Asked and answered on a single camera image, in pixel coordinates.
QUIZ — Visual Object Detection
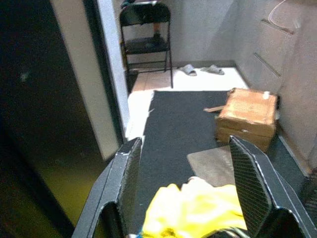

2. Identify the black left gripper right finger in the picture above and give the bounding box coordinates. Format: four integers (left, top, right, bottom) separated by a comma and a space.
229, 135, 317, 238

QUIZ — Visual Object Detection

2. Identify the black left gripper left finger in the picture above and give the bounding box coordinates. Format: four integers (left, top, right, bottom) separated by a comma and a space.
71, 137, 143, 238

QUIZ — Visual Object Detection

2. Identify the yellow garment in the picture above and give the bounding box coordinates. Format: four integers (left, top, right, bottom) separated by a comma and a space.
142, 176, 248, 238

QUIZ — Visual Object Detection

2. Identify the grey floor mat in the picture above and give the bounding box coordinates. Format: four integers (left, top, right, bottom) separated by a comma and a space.
186, 145, 236, 188

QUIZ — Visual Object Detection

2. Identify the black floor mat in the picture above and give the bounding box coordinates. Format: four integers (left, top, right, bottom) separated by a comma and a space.
128, 90, 310, 235

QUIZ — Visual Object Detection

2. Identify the brown cardboard box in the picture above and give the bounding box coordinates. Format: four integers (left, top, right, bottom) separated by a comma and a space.
203, 87, 278, 152

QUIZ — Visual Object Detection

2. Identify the dark door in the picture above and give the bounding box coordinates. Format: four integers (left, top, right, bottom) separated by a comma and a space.
0, 0, 124, 238

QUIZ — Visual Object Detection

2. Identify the grey slipper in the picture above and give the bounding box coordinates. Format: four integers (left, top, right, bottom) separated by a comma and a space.
200, 64, 225, 76
177, 64, 198, 77

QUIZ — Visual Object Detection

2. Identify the grey drawer cabinet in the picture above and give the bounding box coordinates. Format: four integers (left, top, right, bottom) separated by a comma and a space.
234, 0, 317, 174

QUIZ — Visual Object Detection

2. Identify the black folding chair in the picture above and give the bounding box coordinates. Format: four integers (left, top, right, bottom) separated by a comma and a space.
119, 1, 174, 89

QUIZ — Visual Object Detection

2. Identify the white cable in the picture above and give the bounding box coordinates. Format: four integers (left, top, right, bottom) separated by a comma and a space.
268, 0, 302, 28

